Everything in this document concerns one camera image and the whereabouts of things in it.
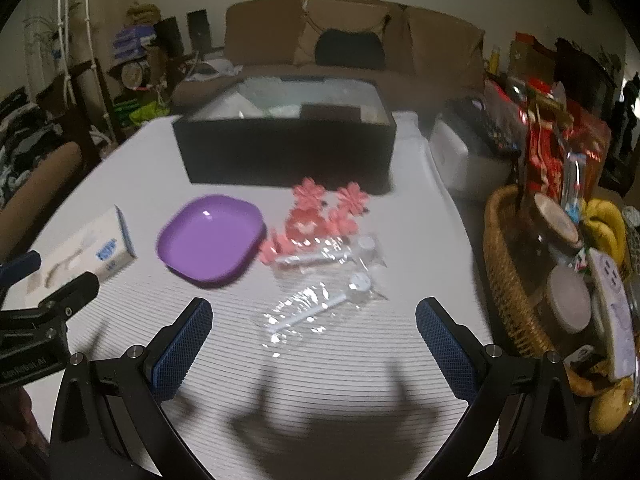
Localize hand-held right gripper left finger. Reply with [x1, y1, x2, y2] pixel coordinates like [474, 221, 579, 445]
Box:
[50, 297, 216, 480]

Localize bunch of yellow bananas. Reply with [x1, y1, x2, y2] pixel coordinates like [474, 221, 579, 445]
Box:
[580, 197, 628, 266]

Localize black cushion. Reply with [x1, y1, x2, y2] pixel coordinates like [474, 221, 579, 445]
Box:
[315, 29, 387, 68]

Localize red snack packets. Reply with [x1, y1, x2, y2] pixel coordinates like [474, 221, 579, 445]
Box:
[520, 95, 613, 201]

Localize pink flower-shaped dish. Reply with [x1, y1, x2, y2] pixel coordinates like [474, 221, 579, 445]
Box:
[325, 210, 360, 237]
[259, 230, 301, 266]

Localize black mat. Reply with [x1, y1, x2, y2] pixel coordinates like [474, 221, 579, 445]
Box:
[171, 76, 398, 196]

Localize white purple packet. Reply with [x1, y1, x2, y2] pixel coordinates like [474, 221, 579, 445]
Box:
[585, 247, 638, 381]

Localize jar with brown lid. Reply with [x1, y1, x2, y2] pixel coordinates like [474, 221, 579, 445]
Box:
[520, 192, 583, 261]

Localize black speaker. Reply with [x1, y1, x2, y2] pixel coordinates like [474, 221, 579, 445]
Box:
[152, 16, 183, 58]
[187, 9, 208, 43]

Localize wicker basket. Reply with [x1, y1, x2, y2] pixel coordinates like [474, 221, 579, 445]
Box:
[482, 184, 640, 396]

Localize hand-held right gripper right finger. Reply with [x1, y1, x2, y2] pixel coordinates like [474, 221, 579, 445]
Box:
[415, 296, 586, 480]

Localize green bag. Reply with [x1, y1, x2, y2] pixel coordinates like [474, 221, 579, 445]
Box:
[129, 101, 171, 126]

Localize white rope hanger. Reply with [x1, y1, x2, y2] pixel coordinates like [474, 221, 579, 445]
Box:
[55, 0, 113, 146]

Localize white appliance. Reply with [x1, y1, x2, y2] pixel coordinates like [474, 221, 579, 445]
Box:
[430, 112, 516, 203]

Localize dark flat device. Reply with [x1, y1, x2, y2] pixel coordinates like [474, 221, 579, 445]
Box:
[447, 97, 521, 156]

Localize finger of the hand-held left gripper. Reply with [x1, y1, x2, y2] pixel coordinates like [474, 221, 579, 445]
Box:
[0, 251, 43, 281]
[37, 271, 101, 322]

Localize brown sofa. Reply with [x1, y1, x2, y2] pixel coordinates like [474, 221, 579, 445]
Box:
[172, 0, 488, 106]

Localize wooden chair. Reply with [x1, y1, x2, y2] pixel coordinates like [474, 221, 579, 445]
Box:
[35, 60, 121, 161]

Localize clear blue tube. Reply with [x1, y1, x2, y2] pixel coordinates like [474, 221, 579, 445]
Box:
[560, 152, 588, 226]

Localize jar with grey lid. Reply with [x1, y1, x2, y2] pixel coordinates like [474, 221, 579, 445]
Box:
[545, 265, 596, 336]

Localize white blue glove box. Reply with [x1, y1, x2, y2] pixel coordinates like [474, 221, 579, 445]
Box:
[20, 205, 138, 306]

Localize yellow fruit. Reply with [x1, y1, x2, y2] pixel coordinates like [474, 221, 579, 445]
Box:
[587, 377, 636, 436]

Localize purple plastic plate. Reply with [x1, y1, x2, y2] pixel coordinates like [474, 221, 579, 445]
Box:
[156, 194, 267, 289]

